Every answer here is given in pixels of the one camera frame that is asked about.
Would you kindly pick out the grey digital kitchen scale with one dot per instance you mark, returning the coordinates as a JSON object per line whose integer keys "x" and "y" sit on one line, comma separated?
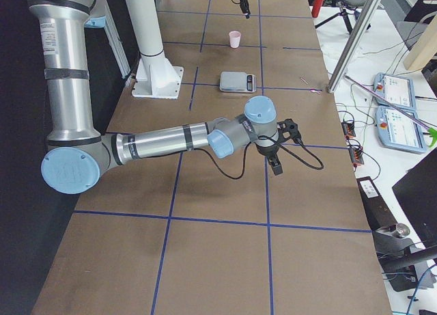
{"x": 231, "y": 81}

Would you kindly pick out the orange connector block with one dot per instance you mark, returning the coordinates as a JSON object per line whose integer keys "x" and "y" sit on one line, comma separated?
{"x": 354, "y": 146}

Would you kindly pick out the near blue teach pendant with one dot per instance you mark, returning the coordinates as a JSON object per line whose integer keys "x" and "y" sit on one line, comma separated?
{"x": 397, "y": 131}

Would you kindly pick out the aluminium frame post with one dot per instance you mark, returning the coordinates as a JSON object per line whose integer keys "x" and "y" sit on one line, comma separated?
{"x": 351, "y": 45}

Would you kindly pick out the white pedestal column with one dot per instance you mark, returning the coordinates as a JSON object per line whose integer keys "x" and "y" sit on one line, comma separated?
{"x": 155, "y": 77}

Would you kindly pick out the wooden beam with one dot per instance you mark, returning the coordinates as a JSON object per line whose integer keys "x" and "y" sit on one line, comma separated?
{"x": 424, "y": 49}

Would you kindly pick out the black box with label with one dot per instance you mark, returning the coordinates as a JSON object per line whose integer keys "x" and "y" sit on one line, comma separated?
{"x": 379, "y": 216}

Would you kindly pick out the black monitor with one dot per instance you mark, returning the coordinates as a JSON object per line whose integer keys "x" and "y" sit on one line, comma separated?
{"x": 416, "y": 194}

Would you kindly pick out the pink paper cup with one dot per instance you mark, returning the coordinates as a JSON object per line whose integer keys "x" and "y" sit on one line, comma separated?
{"x": 234, "y": 39}

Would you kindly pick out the red cylinder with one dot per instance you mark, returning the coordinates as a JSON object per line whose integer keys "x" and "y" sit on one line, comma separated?
{"x": 317, "y": 4}

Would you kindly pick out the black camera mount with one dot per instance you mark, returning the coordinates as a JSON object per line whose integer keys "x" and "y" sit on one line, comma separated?
{"x": 287, "y": 130}

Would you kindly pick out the far blue teach pendant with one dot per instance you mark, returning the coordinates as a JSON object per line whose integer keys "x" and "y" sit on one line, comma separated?
{"x": 395, "y": 89}

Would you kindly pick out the blue teach pendant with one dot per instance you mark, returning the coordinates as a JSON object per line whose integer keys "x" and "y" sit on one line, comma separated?
{"x": 397, "y": 131}
{"x": 395, "y": 89}

